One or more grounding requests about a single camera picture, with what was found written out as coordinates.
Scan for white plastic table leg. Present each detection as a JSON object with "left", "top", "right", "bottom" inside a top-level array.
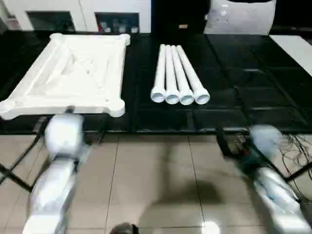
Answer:
[
  {"left": 150, "top": 44, "right": 168, "bottom": 103},
  {"left": 170, "top": 44, "right": 195, "bottom": 106},
  {"left": 176, "top": 44, "right": 211, "bottom": 105},
  {"left": 164, "top": 44, "right": 180, "bottom": 105}
]

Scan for white plastic table top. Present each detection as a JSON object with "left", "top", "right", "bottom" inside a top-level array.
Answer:
[{"left": 0, "top": 33, "right": 131, "bottom": 120}]

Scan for black work mat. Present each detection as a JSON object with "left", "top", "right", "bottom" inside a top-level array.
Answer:
[{"left": 0, "top": 32, "right": 312, "bottom": 135}]

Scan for white flat board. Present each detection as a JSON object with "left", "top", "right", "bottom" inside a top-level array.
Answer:
[{"left": 270, "top": 35, "right": 312, "bottom": 78}]

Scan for light grey pillow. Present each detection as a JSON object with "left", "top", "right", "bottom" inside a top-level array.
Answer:
[{"left": 204, "top": 0, "right": 276, "bottom": 35}]

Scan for dark robot body part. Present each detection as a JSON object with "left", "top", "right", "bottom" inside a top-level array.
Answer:
[{"left": 110, "top": 223, "right": 139, "bottom": 234}]

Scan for white glass-door cabinet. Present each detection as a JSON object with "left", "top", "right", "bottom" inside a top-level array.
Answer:
[{"left": 0, "top": 0, "right": 152, "bottom": 34}]

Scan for tangled floor cables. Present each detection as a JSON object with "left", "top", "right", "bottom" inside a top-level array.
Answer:
[{"left": 280, "top": 133, "right": 312, "bottom": 171}]

